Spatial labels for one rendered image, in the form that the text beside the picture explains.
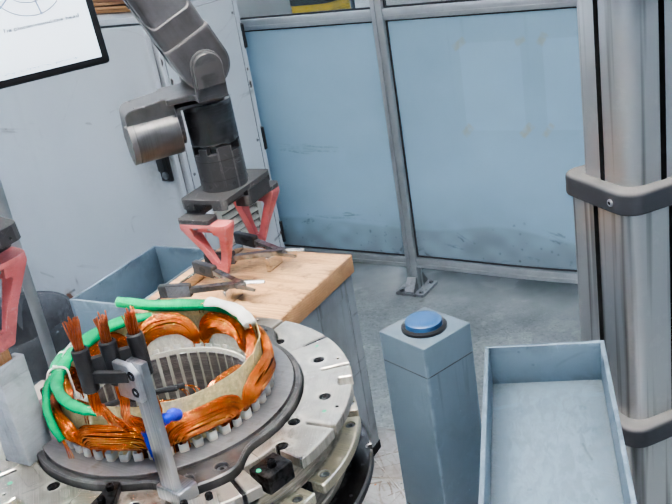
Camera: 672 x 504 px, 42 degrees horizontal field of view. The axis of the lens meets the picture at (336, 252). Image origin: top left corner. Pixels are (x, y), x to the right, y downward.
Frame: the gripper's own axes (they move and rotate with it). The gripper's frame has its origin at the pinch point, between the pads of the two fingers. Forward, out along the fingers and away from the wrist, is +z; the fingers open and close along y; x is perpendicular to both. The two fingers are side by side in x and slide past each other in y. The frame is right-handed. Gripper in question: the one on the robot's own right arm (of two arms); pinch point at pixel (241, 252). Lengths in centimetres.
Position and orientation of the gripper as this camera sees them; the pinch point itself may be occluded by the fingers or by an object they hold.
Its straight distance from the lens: 110.4
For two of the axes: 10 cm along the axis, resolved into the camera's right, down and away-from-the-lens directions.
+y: -4.6, 4.3, -7.8
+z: 1.7, 9.0, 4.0
